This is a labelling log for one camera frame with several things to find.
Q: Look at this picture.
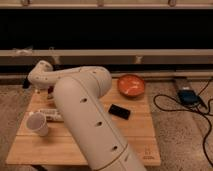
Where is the clear plastic bottle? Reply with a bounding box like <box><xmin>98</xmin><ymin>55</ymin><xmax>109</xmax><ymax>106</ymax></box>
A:
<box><xmin>38</xmin><ymin>108</ymin><xmax>63</xmax><ymax>122</ymax></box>

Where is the black power adapter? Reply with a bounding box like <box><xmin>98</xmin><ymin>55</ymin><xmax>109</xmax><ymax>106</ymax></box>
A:
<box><xmin>178</xmin><ymin>89</ymin><xmax>199</xmax><ymax>106</ymax></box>

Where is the black rectangular block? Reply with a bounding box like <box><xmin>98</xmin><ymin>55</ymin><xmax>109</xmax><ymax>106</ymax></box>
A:
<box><xmin>108</xmin><ymin>104</ymin><xmax>131</xmax><ymax>120</ymax></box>

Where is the orange bowl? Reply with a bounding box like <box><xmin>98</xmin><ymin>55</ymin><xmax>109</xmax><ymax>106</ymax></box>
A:
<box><xmin>117</xmin><ymin>74</ymin><xmax>145</xmax><ymax>97</ymax></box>

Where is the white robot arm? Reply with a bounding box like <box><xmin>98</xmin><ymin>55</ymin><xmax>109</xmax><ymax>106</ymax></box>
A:
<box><xmin>28</xmin><ymin>60</ymin><xmax>147</xmax><ymax>171</ymax></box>

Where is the wooden table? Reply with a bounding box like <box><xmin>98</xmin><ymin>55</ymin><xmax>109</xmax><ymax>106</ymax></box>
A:
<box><xmin>6</xmin><ymin>79</ymin><xmax>161</xmax><ymax>166</ymax></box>

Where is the white sponge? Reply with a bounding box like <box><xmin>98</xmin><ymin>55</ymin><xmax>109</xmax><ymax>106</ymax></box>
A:
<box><xmin>47</xmin><ymin>94</ymin><xmax>53</xmax><ymax>100</ymax></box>

